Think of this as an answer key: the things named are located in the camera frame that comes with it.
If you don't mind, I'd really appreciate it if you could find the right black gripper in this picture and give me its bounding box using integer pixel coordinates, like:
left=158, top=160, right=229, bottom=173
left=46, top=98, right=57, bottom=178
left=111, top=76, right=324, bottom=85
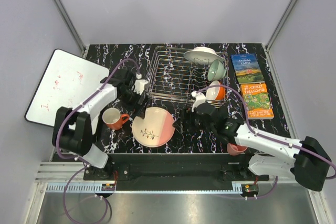
left=172, top=106, right=215, bottom=134

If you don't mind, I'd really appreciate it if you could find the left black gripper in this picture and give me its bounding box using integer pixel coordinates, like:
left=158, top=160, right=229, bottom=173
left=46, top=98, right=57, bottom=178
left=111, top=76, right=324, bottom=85
left=119, top=86, right=150, bottom=119

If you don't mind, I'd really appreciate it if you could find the pink cream floral plate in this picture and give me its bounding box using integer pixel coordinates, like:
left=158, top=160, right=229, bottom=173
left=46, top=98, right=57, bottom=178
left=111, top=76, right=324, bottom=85
left=132, top=107, right=175, bottom=148

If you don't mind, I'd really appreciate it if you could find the metal wire dish rack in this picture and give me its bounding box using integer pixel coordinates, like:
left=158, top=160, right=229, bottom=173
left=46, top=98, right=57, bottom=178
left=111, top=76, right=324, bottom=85
left=145, top=46, right=229, bottom=108

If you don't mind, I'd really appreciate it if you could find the orange and white bowl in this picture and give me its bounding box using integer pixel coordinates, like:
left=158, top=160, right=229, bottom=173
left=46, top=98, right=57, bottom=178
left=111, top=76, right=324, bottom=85
left=205, top=80, right=225, bottom=101

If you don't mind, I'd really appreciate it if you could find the green ceramic bowl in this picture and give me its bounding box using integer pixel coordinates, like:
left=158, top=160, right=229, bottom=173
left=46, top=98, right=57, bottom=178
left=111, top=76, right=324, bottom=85
left=207, top=60, right=226, bottom=82

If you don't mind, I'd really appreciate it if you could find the white scalloped plate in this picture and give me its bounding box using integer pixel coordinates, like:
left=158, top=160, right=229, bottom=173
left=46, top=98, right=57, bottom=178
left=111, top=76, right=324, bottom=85
left=184, top=47, right=224, bottom=65

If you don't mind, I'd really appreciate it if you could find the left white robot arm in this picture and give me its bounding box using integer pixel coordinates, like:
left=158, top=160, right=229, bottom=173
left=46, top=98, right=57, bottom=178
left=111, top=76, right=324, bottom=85
left=52, top=69, right=149, bottom=180

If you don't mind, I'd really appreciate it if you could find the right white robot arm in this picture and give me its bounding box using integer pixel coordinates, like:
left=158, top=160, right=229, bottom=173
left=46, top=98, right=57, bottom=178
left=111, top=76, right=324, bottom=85
left=180, top=102, right=332, bottom=191

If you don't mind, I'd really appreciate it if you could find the orange mug white inside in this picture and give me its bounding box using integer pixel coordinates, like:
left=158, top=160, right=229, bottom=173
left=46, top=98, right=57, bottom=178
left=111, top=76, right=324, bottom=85
left=102, top=108, right=130, bottom=130

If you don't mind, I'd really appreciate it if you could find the pink plastic cup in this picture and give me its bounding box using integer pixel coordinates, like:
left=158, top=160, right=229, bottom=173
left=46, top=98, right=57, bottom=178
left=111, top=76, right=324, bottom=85
left=226, top=143, right=248, bottom=156

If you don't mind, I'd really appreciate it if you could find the white board with black rim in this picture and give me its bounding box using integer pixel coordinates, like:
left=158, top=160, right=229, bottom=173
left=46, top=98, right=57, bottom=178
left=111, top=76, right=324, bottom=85
left=25, top=49, right=109, bottom=127

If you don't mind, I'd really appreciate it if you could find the orange Treehouse book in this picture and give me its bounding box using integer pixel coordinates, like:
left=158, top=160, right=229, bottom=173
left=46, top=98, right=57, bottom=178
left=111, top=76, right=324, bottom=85
left=240, top=83, right=274, bottom=120

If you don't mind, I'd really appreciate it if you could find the Animal Farm book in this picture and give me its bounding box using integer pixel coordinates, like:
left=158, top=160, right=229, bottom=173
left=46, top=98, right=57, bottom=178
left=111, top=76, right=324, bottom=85
left=230, top=54, right=265, bottom=84

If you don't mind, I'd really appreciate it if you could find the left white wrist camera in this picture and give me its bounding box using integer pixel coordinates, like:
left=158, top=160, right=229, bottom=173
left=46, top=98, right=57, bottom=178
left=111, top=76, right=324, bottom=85
left=132, top=74, right=149, bottom=95

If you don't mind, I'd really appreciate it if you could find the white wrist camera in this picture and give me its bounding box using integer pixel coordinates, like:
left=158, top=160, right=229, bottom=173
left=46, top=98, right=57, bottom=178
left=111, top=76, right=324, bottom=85
left=132, top=74, right=149, bottom=95
left=191, top=91, right=206, bottom=112

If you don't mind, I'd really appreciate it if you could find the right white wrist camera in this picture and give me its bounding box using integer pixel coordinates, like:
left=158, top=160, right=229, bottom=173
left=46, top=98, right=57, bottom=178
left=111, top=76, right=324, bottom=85
left=191, top=91, right=206, bottom=112

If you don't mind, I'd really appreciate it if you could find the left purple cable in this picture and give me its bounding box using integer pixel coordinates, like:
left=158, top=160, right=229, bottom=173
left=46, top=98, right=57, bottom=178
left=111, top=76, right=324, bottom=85
left=54, top=58, right=142, bottom=224

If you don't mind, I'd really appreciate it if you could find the purple cable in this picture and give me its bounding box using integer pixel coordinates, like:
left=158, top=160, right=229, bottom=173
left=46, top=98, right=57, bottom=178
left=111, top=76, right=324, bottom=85
left=54, top=58, right=142, bottom=224
left=194, top=84, right=336, bottom=200

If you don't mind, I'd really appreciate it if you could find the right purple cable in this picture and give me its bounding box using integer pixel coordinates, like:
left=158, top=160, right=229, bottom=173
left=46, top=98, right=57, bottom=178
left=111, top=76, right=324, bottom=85
left=194, top=84, right=336, bottom=200

